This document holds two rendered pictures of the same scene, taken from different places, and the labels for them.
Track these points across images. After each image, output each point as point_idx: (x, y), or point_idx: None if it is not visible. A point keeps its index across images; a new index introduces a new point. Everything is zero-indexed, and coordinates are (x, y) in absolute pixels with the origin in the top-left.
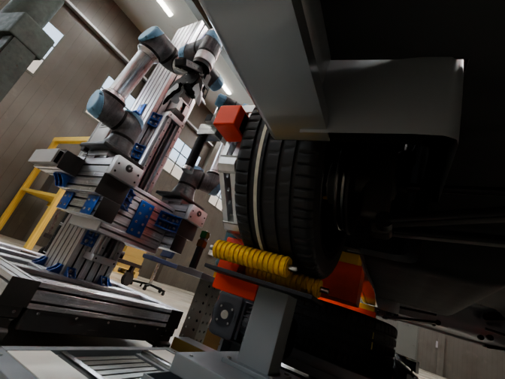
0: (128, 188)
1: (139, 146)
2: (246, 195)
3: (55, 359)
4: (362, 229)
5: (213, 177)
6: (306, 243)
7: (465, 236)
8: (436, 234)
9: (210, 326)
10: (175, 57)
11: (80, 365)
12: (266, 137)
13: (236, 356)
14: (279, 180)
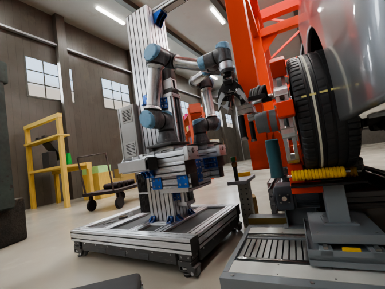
0: (195, 160)
1: None
2: (314, 148)
3: (244, 262)
4: None
5: (213, 120)
6: (357, 157)
7: None
8: None
9: (279, 207)
10: (172, 58)
11: (255, 259)
12: (319, 114)
13: (323, 219)
14: (336, 135)
